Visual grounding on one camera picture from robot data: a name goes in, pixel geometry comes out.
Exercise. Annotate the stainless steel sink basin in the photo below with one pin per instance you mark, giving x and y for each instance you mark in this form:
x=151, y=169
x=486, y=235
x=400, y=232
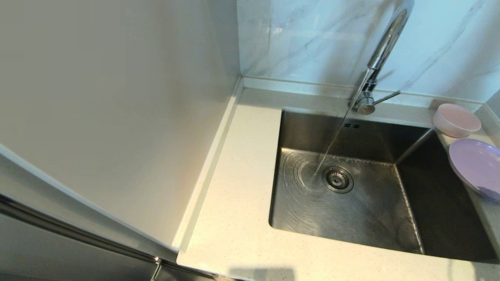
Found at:
x=351, y=222

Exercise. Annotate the chrome kitchen faucet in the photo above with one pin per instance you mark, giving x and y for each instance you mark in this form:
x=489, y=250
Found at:
x=386, y=43

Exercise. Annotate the white tall cabinet side panel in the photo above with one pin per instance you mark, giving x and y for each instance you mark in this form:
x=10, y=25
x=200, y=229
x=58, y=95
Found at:
x=117, y=97

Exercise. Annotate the running water stream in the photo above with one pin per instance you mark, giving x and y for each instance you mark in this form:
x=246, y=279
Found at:
x=330, y=144

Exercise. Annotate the chrome door trim bar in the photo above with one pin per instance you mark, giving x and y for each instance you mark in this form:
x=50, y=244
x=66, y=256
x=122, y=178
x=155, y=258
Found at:
x=78, y=234

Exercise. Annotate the purple plate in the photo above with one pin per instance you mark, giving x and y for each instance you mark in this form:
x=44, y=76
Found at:
x=476, y=168

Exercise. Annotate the grey steel appliance door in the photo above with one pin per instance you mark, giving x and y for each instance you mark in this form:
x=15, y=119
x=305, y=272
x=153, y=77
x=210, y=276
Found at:
x=58, y=259

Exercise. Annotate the round metal drain strainer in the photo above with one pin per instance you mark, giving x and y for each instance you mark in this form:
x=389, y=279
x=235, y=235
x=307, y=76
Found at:
x=338, y=179

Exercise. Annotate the pink bowl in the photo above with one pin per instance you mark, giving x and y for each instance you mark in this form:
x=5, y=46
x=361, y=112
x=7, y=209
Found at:
x=457, y=119

